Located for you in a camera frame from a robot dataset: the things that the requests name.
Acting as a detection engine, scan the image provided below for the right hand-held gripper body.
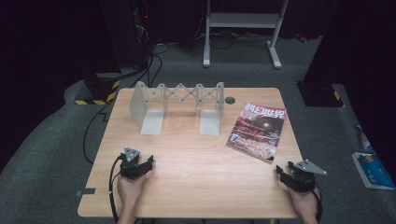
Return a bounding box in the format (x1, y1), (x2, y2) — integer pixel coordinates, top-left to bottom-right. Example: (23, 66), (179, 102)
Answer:
(287, 159), (328, 194)

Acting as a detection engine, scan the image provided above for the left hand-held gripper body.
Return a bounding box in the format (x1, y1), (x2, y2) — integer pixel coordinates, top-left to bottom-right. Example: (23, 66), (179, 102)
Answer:
(120, 147), (153, 181)

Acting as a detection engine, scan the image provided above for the white extendable metal bookend rack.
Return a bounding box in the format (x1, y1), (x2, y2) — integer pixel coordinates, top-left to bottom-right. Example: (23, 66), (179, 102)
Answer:
(129, 80), (226, 136)

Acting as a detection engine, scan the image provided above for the red cover magazine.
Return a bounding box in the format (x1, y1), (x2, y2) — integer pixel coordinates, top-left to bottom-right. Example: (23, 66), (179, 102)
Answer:
(225, 101), (288, 164)

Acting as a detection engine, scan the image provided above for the person's left hand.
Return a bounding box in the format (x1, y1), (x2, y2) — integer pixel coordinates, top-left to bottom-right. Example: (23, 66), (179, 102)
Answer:
(116, 172), (148, 203)

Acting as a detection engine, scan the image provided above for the person's right hand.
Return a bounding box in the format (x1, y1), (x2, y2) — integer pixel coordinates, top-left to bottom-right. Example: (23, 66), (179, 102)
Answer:
(286, 185), (320, 217)

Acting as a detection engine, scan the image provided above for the grey tape strip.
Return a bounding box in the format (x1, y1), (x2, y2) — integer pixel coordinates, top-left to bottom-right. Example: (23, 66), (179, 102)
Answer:
(75, 188), (97, 198)

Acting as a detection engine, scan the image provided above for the blue book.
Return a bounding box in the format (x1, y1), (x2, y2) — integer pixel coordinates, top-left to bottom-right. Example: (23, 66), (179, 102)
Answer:
(351, 151), (396, 190)

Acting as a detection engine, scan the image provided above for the black yellow striped stand base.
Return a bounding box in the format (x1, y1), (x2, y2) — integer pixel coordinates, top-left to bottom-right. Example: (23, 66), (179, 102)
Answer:
(74, 73), (121, 106)
(296, 79), (346, 108)

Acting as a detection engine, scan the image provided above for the small red object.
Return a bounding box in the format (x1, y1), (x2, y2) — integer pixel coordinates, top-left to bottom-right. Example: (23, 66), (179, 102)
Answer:
(293, 33), (310, 44)

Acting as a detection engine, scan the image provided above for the black equipment rack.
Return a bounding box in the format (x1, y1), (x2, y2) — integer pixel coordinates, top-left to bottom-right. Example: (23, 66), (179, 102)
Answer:
(132, 0), (158, 64)

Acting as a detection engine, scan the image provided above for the white metal stand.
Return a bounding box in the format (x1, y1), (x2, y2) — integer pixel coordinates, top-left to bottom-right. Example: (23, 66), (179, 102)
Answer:
(203, 0), (290, 70)

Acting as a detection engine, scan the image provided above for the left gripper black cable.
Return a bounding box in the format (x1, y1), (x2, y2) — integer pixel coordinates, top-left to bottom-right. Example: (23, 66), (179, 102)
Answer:
(107, 153), (126, 224)

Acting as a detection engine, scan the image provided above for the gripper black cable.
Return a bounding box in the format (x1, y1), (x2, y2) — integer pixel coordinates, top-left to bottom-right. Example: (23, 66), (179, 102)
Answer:
(107, 153), (126, 224)
(311, 182), (324, 224)

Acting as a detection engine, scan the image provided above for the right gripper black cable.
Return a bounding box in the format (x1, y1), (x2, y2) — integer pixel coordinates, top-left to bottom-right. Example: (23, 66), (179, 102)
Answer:
(311, 182), (324, 224)

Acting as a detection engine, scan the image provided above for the black floor cable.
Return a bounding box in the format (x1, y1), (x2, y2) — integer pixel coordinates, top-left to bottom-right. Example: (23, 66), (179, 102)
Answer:
(81, 101), (117, 166)

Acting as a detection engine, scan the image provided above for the bundle of black cables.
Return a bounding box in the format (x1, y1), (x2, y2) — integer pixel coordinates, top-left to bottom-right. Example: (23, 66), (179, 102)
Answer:
(129, 42), (172, 89)

